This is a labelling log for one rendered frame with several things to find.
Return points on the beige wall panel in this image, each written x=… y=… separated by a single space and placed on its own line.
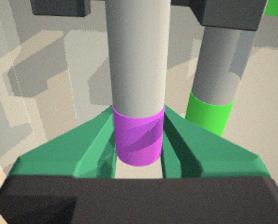
x=55 y=76

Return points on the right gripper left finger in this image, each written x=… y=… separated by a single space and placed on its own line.
x=75 y=152

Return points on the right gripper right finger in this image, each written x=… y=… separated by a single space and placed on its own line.
x=202 y=153

